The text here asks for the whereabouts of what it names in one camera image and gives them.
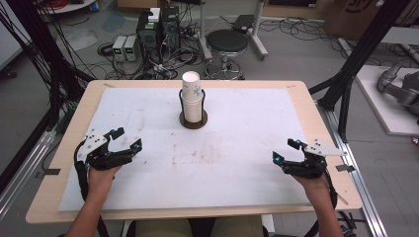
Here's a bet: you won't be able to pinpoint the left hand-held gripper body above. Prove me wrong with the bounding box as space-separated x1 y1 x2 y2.
76 128 134 172

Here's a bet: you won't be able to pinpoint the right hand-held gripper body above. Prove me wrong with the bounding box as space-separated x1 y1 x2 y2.
282 138 348 180

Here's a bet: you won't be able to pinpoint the person's right hand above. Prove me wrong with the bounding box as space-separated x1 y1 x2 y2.
291 174 331 202

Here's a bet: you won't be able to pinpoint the person's left hand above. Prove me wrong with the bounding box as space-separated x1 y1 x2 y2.
86 164 124 199

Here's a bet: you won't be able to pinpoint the light wooden table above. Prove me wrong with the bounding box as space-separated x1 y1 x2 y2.
25 79 364 225

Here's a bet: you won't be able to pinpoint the white table mat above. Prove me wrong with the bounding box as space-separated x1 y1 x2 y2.
57 86 312 212

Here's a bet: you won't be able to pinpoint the stack of white paper cups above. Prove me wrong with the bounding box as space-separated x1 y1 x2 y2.
182 95 204 123

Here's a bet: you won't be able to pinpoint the grey bench power supply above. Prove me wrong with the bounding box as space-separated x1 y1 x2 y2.
112 36 128 63
124 35 139 63

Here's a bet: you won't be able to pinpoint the person's tan trousers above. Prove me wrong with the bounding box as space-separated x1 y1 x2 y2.
126 214 270 237

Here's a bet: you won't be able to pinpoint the white paper cup blue print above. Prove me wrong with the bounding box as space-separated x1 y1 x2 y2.
181 70 203 102

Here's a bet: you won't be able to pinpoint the white floor board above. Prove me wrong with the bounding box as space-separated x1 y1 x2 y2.
355 64 419 137

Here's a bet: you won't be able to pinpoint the black computer tower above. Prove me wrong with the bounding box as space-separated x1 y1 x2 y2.
159 5 182 54
135 11 163 64

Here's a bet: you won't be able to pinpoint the black round stool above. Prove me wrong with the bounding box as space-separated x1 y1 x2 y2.
204 29 250 81

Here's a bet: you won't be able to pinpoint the brown cardboard box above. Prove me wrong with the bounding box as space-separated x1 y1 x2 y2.
323 0 419 41

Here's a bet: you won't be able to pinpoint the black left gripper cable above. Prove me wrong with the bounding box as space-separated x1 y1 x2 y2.
73 141 91 202

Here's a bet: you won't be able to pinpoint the aluminium floor rail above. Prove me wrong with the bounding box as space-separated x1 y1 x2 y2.
317 101 390 237
0 129 57 221

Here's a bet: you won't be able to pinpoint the black wire cup holder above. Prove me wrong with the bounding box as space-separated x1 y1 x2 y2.
178 88 209 130

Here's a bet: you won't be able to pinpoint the black metal frame post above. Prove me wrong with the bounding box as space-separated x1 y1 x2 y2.
5 0 85 132
308 0 413 143

